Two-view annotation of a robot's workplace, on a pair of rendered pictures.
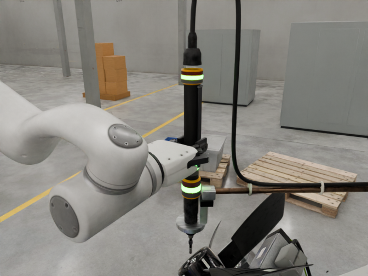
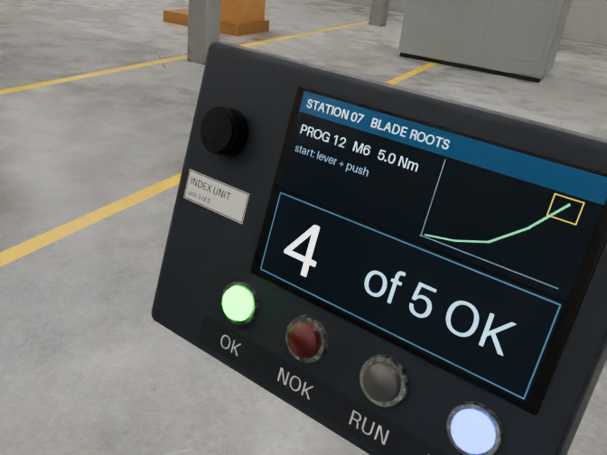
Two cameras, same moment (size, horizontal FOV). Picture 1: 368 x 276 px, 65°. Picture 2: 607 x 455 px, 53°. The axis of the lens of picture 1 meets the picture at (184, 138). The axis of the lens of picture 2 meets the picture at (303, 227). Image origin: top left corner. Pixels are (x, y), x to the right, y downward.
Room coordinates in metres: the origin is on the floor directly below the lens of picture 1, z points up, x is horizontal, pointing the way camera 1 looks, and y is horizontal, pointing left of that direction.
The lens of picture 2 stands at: (0.34, 0.82, 1.32)
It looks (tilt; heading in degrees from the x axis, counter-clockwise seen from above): 26 degrees down; 0
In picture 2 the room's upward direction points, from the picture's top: 7 degrees clockwise
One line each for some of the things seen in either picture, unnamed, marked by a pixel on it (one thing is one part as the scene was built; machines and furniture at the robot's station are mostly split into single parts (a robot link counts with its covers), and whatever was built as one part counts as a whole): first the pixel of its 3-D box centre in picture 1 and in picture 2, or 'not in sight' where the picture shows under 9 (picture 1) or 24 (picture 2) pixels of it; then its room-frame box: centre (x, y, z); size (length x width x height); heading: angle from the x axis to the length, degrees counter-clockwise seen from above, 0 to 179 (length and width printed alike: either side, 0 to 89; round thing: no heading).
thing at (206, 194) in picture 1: (195, 206); not in sight; (0.59, -0.03, 1.48); 0.09 x 0.07 x 0.10; 91
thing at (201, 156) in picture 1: (188, 159); not in sight; (0.51, -0.01, 1.63); 0.08 x 0.06 x 0.01; 87
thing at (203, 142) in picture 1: (202, 149); not in sight; (0.56, -0.04, 1.63); 0.07 x 0.03 x 0.03; 147
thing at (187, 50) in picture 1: (191, 145); not in sight; (0.59, -0.02, 1.63); 0.04 x 0.04 x 0.46
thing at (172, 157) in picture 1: (161, 161); not in sight; (0.50, 0.04, 1.63); 0.11 x 0.10 x 0.07; 147
